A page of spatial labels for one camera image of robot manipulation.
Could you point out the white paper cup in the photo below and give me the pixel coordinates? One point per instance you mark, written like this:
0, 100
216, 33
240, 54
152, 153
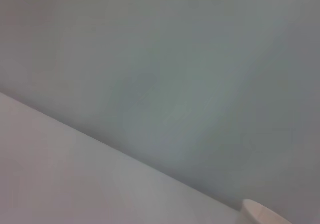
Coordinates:
262, 214

